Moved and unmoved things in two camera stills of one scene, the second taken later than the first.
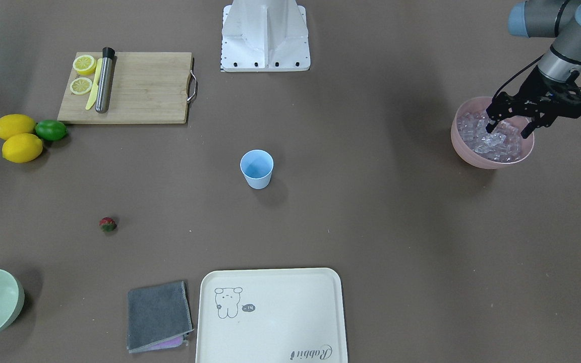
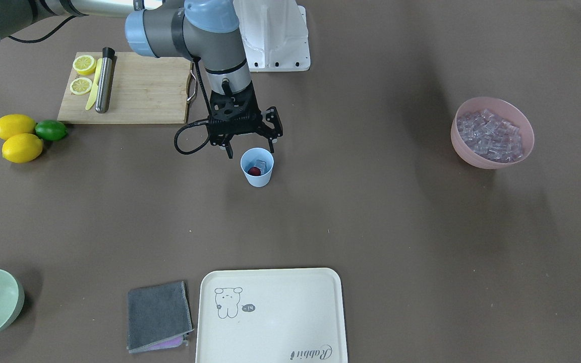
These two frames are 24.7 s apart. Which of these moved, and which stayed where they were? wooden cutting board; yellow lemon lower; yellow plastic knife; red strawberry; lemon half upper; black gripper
Moved: red strawberry; black gripper
Stayed: lemon half upper; wooden cutting board; yellow plastic knife; yellow lemon lower
